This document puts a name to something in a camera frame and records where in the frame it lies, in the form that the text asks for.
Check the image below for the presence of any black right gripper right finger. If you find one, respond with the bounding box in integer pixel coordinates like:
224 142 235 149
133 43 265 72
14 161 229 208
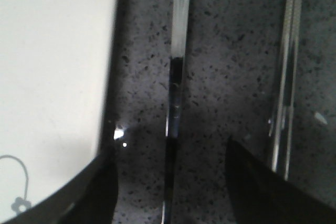
225 140 335 223

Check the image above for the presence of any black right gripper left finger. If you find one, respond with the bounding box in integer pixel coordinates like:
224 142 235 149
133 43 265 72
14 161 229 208
0 145 119 224

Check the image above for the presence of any cream rabbit serving tray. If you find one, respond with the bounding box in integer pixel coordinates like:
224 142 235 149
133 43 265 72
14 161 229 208
1 0 117 222

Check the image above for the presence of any silver fork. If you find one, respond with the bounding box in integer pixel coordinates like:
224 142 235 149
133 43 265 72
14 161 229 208
161 0 190 223

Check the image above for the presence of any silver chopstick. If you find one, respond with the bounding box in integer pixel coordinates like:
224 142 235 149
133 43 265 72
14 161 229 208
268 0 302 180

